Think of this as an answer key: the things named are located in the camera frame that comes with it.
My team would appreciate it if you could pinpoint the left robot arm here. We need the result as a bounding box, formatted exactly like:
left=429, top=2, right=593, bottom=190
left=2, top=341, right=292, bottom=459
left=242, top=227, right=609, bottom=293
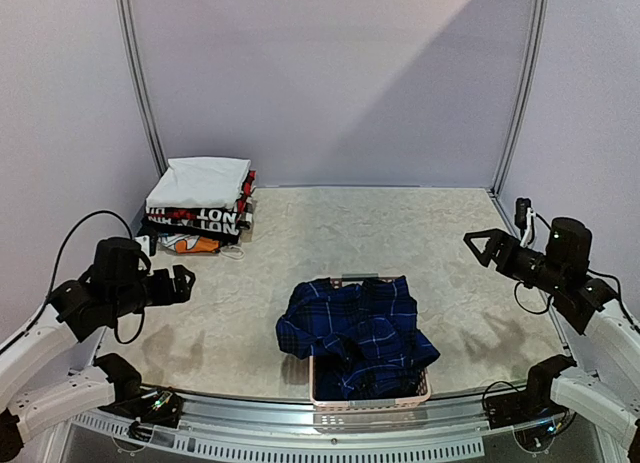
left=1, top=234, right=196, bottom=462

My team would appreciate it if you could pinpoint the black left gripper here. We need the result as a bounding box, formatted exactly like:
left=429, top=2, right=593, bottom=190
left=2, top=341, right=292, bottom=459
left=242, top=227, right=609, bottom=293
left=110, top=264, right=196, bottom=319

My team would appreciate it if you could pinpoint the orange white printed shirt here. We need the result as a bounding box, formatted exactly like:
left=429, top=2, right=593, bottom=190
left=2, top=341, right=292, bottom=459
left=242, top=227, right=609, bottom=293
left=157, top=234, right=245, bottom=260

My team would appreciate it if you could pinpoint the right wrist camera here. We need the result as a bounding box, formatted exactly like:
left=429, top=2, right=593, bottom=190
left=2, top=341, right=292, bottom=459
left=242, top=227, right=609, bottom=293
left=514, top=197, right=536, bottom=248

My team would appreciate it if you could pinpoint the white folded t-shirt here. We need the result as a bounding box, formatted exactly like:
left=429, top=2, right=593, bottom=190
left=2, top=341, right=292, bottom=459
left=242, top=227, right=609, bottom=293
left=146, top=157, right=251, bottom=209

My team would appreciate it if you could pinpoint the red black plaid shirt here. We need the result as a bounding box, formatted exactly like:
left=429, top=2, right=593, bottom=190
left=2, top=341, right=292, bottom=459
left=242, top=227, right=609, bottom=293
left=236, top=170, right=256, bottom=230

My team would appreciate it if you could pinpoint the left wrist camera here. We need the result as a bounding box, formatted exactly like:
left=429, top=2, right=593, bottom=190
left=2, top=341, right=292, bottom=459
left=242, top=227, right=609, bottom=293
left=134, top=235, right=157, bottom=258

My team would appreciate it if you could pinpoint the pink plastic laundry basket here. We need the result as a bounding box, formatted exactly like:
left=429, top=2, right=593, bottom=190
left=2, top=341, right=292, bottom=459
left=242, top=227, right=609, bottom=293
left=309, top=276, right=441, bottom=407

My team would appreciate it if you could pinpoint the aluminium frame post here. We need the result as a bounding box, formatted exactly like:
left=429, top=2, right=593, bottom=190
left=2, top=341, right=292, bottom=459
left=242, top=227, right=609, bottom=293
left=116, top=0, right=167, bottom=176
left=490, top=0, right=548, bottom=198

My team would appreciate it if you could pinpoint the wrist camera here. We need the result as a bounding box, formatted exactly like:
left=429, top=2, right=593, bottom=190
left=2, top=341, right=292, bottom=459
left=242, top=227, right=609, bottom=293
left=514, top=197, right=536, bottom=248
left=134, top=235, right=157, bottom=258

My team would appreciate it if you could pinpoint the left aluminium frame post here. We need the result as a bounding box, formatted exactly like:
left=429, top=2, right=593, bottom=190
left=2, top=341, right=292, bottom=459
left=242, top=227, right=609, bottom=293
left=116, top=0, right=167, bottom=176

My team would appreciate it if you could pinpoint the aluminium front rail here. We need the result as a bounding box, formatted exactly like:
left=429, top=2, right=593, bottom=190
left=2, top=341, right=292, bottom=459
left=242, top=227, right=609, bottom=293
left=47, top=377, right=621, bottom=463

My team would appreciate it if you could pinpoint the right aluminium frame post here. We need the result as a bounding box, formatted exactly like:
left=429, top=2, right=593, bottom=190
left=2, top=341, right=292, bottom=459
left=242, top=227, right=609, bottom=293
left=490, top=0, right=548, bottom=198

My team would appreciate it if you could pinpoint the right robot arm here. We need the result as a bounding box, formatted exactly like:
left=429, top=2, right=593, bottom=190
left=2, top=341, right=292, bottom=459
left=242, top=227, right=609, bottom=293
left=463, top=217, right=639, bottom=462

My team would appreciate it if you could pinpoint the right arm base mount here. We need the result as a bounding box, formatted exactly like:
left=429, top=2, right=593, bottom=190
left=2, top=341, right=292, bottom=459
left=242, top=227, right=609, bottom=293
left=481, top=381, right=576, bottom=452

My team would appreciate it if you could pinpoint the blue plaid flannel shirt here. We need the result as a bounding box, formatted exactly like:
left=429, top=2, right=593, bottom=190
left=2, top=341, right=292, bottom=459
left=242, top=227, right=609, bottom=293
left=275, top=276, right=440, bottom=401

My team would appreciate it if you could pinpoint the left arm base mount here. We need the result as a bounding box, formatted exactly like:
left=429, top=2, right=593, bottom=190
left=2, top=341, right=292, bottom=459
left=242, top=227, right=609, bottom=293
left=100, top=388, right=184, bottom=443

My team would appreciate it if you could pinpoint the black shirt with white letters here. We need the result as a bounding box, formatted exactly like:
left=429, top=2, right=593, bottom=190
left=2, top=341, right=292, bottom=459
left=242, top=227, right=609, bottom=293
left=141, top=210, right=249, bottom=244

